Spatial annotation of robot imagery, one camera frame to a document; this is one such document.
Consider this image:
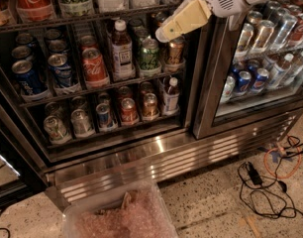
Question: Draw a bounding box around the small tea bottle bottom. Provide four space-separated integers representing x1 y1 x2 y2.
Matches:
162 77 180 115

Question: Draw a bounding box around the brown tea bottle white cap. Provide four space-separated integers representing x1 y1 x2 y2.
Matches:
112 19 135 81

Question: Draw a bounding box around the pink bubble wrap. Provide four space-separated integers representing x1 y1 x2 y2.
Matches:
75 189 173 238

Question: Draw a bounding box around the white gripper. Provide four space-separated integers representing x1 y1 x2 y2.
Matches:
155 0 250 43

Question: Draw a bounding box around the blue pepsi can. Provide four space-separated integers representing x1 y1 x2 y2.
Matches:
48 54 80 95
12 59 50 102

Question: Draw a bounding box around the stainless steel fridge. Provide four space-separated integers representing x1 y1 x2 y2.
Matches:
0 0 303 213

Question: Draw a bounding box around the large red Coca-Cola can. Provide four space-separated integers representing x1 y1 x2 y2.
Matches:
16 0 55 23

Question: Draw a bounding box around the fridge glass door right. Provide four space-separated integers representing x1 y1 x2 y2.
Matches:
193 1 303 139

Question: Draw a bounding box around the silver can right fridge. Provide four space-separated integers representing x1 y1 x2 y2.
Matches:
220 75 236 103

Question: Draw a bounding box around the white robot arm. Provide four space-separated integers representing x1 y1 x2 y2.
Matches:
155 0 269 43

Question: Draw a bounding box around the front blue Pepsi can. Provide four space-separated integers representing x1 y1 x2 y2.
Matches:
12 59 50 102

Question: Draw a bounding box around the bronze can bottom shelf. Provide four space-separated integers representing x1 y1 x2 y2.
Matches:
142 93 159 121

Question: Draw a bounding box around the bronze soda can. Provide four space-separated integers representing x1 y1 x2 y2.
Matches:
164 37 184 71

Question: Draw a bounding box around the white green can bottom left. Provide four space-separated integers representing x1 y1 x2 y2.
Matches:
44 115 72 145

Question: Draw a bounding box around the silver can bottom shelf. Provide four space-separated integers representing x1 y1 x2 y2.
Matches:
71 109 95 138

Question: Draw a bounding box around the red Coca-Cola can middle shelf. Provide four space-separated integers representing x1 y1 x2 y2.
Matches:
82 48 110 88

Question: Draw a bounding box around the blue white can bottom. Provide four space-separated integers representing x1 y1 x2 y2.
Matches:
96 103 117 132

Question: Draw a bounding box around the red can bottom shelf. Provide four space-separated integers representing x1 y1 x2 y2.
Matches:
121 98 139 125

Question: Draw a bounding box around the clear plastic bin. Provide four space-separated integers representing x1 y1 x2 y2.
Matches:
62 179 178 238

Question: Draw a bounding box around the black power adapter with cable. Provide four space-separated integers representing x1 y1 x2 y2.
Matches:
238 162 303 219

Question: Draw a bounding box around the pepsi can fridge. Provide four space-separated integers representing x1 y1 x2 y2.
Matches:
235 70 252 95
251 67 269 93

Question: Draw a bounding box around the orange extension cord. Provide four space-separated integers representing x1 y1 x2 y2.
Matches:
263 144 303 180

